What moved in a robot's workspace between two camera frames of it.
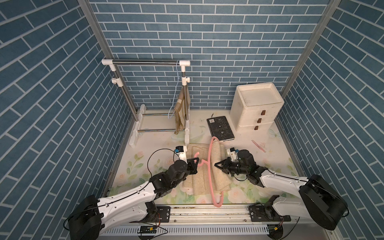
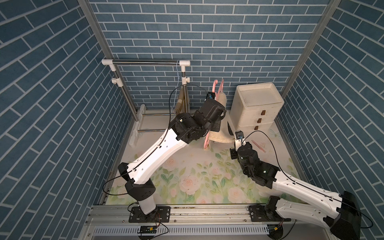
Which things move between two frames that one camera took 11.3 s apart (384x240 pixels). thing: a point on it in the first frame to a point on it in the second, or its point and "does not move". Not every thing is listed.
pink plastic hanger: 205,162 to 217,94
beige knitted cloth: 197,184 to 223,135
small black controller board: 147,229 does not move
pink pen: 260,147 does not move
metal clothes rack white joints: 136,126 does not move
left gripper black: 192,167 to 216,125
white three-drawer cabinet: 255,107 does not move
